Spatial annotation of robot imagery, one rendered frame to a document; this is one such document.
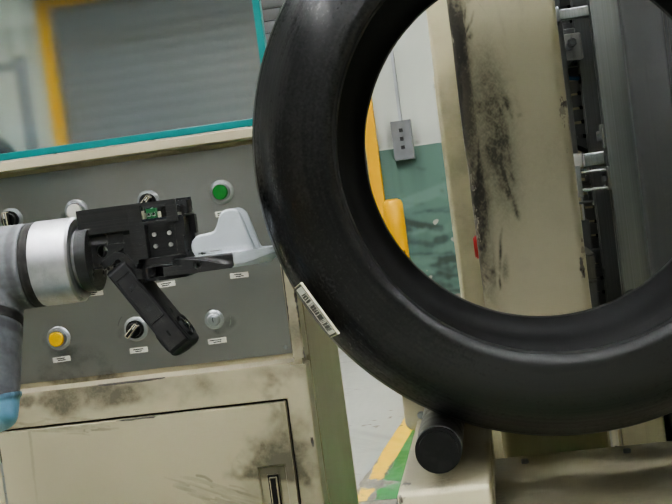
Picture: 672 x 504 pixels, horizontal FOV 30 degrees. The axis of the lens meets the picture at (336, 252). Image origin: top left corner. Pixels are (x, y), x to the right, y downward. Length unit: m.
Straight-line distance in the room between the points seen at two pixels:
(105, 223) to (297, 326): 0.68
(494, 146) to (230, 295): 0.63
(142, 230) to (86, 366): 0.81
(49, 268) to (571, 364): 0.53
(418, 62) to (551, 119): 8.88
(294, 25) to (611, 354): 0.42
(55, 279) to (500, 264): 0.55
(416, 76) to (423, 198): 1.00
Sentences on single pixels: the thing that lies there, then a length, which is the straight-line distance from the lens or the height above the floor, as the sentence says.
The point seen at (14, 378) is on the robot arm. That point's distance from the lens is 1.32.
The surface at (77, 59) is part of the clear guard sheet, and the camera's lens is 2.04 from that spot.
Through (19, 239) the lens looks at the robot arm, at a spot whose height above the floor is 1.15.
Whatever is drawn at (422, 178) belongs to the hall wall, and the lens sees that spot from 10.38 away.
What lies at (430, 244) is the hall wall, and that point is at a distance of 10.40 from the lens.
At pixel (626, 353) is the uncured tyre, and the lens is 1.17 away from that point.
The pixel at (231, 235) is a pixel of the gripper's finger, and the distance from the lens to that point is 1.28.
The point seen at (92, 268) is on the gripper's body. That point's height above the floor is 1.11.
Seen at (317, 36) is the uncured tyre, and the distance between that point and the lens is 1.17.
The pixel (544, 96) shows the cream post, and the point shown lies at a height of 1.23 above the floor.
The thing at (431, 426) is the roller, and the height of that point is 0.92.
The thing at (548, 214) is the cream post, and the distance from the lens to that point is 1.55.
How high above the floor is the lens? 1.16
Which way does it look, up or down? 3 degrees down
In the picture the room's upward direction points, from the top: 8 degrees counter-clockwise
